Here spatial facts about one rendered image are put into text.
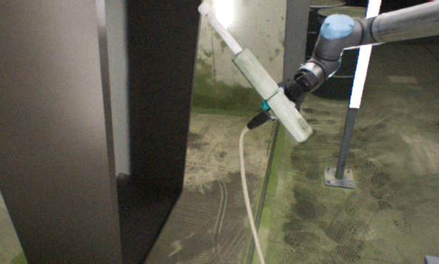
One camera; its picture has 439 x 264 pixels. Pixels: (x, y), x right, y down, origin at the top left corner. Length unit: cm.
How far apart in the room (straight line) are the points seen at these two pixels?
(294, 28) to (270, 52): 29
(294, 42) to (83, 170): 225
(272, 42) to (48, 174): 224
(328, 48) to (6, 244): 174
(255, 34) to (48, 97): 224
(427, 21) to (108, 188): 87
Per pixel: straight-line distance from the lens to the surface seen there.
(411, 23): 97
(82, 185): 78
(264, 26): 270
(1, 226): 193
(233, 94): 297
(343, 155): 222
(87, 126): 65
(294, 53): 274
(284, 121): 86
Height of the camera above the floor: 149
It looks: 31 degrees down
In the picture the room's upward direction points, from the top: 4 degrees counter-clockwise
